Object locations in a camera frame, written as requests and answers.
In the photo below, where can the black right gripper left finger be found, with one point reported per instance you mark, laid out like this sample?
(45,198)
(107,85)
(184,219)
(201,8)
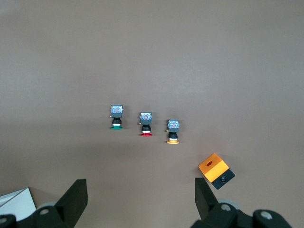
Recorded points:
(71,202)

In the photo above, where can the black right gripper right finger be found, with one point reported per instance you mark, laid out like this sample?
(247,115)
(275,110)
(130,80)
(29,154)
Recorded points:
(206,206)

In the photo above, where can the yellow mushroom push button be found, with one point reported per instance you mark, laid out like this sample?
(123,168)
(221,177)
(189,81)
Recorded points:
(173,129)

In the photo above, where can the green mushroom push button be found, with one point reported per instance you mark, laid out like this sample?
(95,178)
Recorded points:
(116,115)

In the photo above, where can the red mushroom push button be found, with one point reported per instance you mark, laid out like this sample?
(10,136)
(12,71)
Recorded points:
(145,121)

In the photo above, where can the yellow black button enclosure box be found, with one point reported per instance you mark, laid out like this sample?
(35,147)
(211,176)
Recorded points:
(215,169)

